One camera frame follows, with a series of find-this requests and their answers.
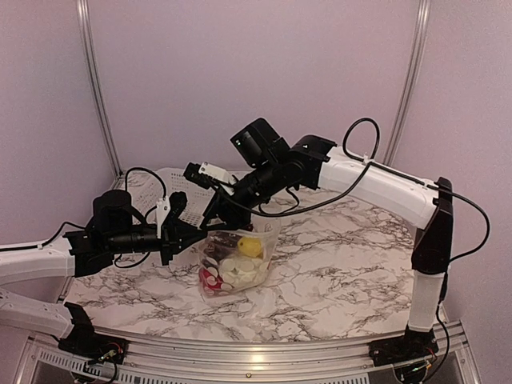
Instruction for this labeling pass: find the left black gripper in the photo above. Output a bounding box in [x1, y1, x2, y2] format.
[106, 220, 208, 266]

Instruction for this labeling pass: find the dark red grape bunch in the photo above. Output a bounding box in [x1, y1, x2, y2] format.
[199, 233, 242, 268]

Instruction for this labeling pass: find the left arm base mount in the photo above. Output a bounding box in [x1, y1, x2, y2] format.
[58, 324, 128, 365]

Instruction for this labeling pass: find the aluminium frame post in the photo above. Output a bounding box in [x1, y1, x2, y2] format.
[76, 0, 122, 178]
[383, 0, 431, 166]

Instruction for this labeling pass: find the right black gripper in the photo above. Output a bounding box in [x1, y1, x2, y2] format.
[199, 158, 284, 231]

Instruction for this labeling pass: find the white plastic basket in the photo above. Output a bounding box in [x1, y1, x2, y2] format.
[127, 168, 215, 227]

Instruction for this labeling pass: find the clear zip top bag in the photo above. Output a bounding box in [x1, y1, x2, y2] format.
[198, 216, 282, 298]

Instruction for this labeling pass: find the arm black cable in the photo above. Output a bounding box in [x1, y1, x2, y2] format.
[0, 167, 169, 269]
[259, 117, 491, 261]

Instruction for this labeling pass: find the left aluminium frame post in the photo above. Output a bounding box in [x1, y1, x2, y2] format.
[76, 0, 122, 178]

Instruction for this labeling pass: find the white cauliflower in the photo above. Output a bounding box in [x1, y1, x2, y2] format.
[218, 257, 270, 290]

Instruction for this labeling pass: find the red bell pepper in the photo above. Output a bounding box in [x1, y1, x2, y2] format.
[198, 268, 223, 295]

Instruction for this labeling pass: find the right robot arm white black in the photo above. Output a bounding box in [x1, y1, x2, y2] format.
[219, 134, 454, 358]

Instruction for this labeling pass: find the front aluminium rail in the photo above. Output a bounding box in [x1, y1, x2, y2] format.
[13, 322, 481, 383]

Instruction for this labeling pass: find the right aluminium frame post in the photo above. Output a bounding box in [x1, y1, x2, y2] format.
[383, 0, 431, 166]

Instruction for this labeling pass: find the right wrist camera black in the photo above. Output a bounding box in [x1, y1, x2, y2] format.
[230, 118, 290, 169]

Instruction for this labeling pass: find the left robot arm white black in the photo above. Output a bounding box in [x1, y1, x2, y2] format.
[1, 225, 188, 356]

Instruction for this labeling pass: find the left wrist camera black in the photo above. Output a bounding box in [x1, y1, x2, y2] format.
[90, 190, 133, 233]

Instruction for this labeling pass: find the yellow banana piece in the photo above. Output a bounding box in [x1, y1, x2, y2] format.
[238, 237, 263, 258]

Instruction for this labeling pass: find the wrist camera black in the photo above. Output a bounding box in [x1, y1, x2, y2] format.
[230, 118, 290, 169]
[90, 190, 133, 233]

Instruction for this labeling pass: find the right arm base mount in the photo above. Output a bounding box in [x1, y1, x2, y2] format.
[369, 326, 439, 366]

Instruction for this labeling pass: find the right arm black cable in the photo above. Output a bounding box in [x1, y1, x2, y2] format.
[259, 117, 491, 261]

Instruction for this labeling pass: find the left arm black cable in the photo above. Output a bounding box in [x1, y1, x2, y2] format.
[0, 167, 169, 269]

